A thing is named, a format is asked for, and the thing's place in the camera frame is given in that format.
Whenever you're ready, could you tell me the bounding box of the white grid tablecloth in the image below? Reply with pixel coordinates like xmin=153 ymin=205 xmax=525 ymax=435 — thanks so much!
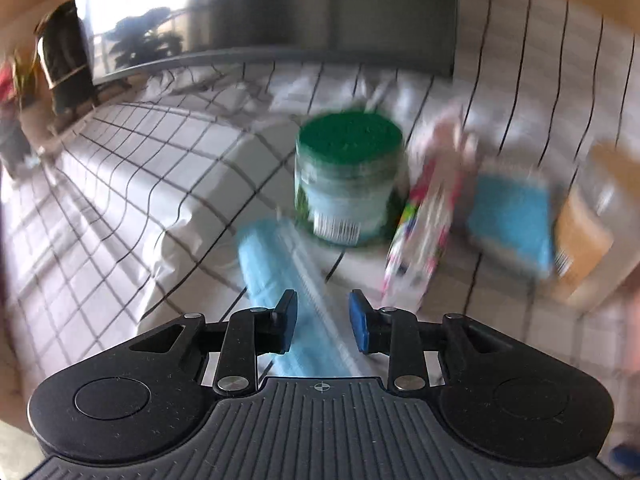
xmin=0 ymin=0 xmax=640 ymax=461

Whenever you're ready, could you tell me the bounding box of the clear jar tan lid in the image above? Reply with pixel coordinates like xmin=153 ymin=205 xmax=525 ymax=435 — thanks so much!
xmin=547 ymin=142 xmax=639 ymax=311

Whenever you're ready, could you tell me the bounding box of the green lid jar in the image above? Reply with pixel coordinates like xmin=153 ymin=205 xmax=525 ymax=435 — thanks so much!
xmin=294 ymin=110 xmax=404 ymax=247

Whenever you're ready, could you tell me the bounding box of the potted pink plant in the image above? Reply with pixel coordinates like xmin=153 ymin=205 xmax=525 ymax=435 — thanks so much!
xmin=1 ymin=50 xmax=38 ymax=180

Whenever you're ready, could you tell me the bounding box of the floral tissue pack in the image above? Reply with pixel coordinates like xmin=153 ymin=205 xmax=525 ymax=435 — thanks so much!
xmin=382 ymin=104 xmax=477 ymax=313

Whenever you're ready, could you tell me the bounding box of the black curved monitor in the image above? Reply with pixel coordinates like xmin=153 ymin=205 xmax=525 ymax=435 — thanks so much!
xmin=75 ymin=0 xmax=458 ymax=82

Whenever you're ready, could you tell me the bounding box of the blue face mask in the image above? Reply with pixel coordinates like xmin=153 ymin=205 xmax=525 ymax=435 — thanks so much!
xmin=236 ymin=218 xmax=362 ymax=378

